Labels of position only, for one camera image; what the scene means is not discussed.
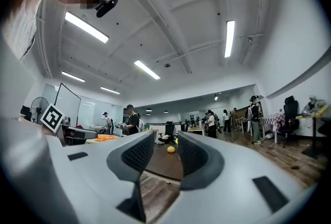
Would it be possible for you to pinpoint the orange cloth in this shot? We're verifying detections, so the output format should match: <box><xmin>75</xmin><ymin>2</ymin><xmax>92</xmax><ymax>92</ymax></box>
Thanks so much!
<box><xmin>94</xmin><ymin>134</ymin><xmax>120</xmax><ymax>142</ymax></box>

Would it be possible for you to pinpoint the person's star print shirt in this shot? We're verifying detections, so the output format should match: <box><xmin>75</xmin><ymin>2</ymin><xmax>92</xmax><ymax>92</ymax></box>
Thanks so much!
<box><xmin>2</xmin><ymin>0</ymin><xmax>46</xmax><ymax>61</ymax></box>

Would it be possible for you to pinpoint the yellow edge desk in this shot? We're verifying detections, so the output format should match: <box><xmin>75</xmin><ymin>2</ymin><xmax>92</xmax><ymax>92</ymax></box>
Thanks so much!
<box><xmin>296</xmin><ymin>105</ymin><xmax>331</xmax><ymax>159</ymax></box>

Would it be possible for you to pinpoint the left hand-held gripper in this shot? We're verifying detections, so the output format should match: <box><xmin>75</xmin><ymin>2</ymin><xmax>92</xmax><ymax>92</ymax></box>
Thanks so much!
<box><xmin>40</xmin><ymin>103</ymin><xmax>98</xmax><ymax>145</ymax></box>

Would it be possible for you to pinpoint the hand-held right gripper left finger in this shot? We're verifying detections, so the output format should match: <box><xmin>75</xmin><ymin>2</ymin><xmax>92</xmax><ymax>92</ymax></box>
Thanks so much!
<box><xmin>48</xmin><ymin>130</ymin><xmax>156</xmax><ymax>224</ymax></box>

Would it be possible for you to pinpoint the black office chair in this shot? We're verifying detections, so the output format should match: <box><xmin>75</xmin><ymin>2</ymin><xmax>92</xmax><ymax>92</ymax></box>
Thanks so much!
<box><xmin>278</xmin><ymin>95</ymin><xmax>300</xmax><ymax>141</ymax></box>
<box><xmin>20</xmin><ymin>105</ymin><xmax>32</xmax><ymax>122</ymax></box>
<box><xmin>158</xmin><ymin>121</ymin><xmax>176</xmax><ymax>145</ymax></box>

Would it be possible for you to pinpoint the wood top white table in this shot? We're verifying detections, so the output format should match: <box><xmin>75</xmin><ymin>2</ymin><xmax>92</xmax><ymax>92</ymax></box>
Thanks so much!
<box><xmin>187</xmin><ymin>126</ymin><xmax>206</xmax><ymax>136</ymax></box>

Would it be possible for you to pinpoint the checkered tablecloth table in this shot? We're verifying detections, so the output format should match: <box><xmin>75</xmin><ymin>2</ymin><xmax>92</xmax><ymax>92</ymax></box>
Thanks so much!
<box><xmin>260</xmin><ymin>112</ymin><xmax>285</xmax><ymax>141</ymax></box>

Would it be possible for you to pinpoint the black head-worn camera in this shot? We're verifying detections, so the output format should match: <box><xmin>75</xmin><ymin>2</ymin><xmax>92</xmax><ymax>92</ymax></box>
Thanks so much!
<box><xmin>95</xmin><ymin>0</ymin><xmax>118</xmax><ymax>18</ymax></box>

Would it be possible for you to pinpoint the brown wooden cabinet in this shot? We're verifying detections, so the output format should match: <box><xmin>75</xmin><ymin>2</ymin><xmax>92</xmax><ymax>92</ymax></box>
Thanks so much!
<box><xmin>231</xmin><ymin>105</ymin><xmax>262</xmax><ymax>128</ymax></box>

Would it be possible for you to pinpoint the pale table with black base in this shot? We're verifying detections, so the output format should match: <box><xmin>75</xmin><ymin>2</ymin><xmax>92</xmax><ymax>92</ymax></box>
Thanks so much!
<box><xmin>85</xmin><ymin>135</ymin><xmax>124</xmax><ymax>145</ymax></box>

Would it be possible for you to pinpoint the long ceiling light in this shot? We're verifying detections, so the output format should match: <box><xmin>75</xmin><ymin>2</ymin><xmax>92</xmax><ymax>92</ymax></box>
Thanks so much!
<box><xmin>62</xmin><ymin>71</ymin><xmax>85</xmax><ymax>83</ymax></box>
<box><xmin>224</xmin><ymin>20</ymin><xmax>235</xmax><ymax>58</ymax></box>
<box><xmin>64</xmin><ymin>11</ymin><xmax>110</xmax><ymax>43</ymax></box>
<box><xmin>134</xmin><ymin>59</ymin><xmax>161</xmax><ymax>80</ymax></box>
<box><xmin>100</xmin><ymin>86</ymin><xmax>121</xmax><ymax>95</ymax></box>

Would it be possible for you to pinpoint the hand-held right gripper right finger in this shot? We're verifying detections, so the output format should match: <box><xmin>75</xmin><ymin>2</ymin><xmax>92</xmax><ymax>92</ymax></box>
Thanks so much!
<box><xmin>157</xmin><ymin>130</ymin><xmax>318</xmax><ymax>224</ymax></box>

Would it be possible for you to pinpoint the grey cloth pile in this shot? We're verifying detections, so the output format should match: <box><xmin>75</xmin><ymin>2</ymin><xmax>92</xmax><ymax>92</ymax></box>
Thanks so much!
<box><xmin>301</xmin><ymin>95</ymin><xmax>326</xmax><ymax>116</ymax></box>

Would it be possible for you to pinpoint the black standing fan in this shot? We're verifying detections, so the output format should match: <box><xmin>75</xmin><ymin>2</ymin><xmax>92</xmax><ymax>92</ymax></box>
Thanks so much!
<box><xmin>30</xmin><ymin>97</ymin><xmax>50</xmax><ymax>125</ymax></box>

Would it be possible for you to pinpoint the person's left forearm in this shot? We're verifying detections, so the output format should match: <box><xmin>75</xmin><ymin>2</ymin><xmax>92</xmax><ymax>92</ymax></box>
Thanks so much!
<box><xmin>19</xmin><ymin>116</ymin><xmax>56</xmax><ymax>137</ymax></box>

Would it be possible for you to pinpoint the whiteboard on black stand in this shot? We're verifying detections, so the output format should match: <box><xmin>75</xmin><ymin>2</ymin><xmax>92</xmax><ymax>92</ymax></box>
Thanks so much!
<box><xmin>54</xmin><ymin>82</ymin><xmax>82</xmax><ymax>127</ymax></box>

